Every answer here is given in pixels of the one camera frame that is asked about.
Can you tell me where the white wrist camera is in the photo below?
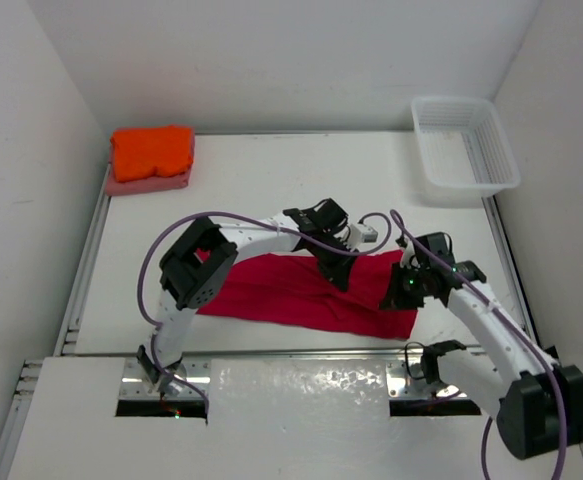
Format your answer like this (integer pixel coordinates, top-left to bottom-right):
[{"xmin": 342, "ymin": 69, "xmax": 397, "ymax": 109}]
[
  {"xmin": 343, "ymin": 223, "xmax": 378, "ymax": 251},
  {"xmin": 400, "ymin": 240, "xmax": 420, "ymax": 269}
]

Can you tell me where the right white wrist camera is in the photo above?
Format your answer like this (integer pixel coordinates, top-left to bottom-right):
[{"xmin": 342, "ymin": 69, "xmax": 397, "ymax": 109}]
[{"xmin": 400, "ymin": 240, "xmax": 420, "ymax": 269}]

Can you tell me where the black thin cable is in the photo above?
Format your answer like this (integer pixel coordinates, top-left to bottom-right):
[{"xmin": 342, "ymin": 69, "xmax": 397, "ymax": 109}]
[{"xmin": 403, "ymin": 339, "xmax": 467, "ymax": 386}]

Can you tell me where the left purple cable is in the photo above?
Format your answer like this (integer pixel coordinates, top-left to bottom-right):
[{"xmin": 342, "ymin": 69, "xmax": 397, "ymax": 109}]
[{"xmin": 135, "ymin": 212, "xmax": 395, "ymax": 406}]

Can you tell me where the magenta t shirt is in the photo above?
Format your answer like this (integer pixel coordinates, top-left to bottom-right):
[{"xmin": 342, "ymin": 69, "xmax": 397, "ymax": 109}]
[{"xmin": 198, "ymin": 251, "xmax": 417, "ymax": 340}]

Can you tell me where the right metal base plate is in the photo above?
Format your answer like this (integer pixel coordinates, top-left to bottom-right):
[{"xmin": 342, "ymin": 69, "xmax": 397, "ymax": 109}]
[{"xmin": 386, "ymin": 357, "xmax": 468, "ymax": 402}]

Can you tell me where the white foam front board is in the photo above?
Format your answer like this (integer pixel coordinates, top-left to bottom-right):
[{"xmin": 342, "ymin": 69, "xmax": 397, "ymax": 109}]
[{"xmin": 10, "ymin": 357, "xmax": 556, "ymax": 479}]

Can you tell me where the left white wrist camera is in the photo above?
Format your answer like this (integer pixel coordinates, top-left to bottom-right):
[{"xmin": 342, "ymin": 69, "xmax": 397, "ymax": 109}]
[{"xmin": 343, "ymin": 223, "xmax": 378, "ymax": 251}]

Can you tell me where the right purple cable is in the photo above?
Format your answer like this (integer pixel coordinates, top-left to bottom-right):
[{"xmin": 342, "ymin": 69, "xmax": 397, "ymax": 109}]
[{"xmin": 389, "ymin": 208, "xmax": 570, "ymax": 480}]

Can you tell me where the salmon pink t shirt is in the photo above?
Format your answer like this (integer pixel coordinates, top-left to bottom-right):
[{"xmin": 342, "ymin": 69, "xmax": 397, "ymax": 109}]
[{"xmin": 104, "ymin": 170, "xmax": 191, "ymax": 197}]

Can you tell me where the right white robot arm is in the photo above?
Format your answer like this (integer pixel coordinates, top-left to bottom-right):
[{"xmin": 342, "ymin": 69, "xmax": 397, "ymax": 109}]
[{"xmin": 380, "ymin": 232, "xmax": 583, "ymax": 460}]

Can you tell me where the purple cable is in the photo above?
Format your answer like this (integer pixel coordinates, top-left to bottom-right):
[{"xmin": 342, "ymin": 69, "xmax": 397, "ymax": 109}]
[
  {"xmin": 389, "ymin": 208, "xmax": 570, "ymax": 480},
  {"xmin": 135, "ymin": 212, "xmax": 395, "ymax": 406}
]

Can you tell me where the orange t shirt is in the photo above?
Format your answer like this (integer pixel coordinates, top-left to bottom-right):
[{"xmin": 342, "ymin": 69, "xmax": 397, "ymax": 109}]
[{"xmin": 110, "ymin": 125, "xmax": 195, "ymax": 183}]

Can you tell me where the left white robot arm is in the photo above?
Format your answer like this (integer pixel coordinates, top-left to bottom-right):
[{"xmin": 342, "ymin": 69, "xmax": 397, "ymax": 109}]
[{"xmin": 136, "ymin": 199, "xmax": 364, "ymax": 392}]

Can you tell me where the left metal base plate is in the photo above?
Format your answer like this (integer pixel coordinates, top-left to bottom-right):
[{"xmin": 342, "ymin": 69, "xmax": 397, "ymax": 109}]
[{"xmin": 118, "ymin": 358, "xmax": 211, "ymax": 401}]

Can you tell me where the metal base plate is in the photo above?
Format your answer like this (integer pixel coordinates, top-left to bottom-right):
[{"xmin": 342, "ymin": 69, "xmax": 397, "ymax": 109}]
[
  {"xmin": 386, "ymin": 357, "xmax": 468, "ymax": 402},
  {"xmin": 118, "ymin": 358, "xmax": 211, "ymax": 401}
]

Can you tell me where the white plastic basket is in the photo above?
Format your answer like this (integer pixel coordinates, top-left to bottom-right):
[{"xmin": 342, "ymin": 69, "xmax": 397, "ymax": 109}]
[{"xmin": 411, "ymin": 96, "xmax": 521, "ymax": 206}]

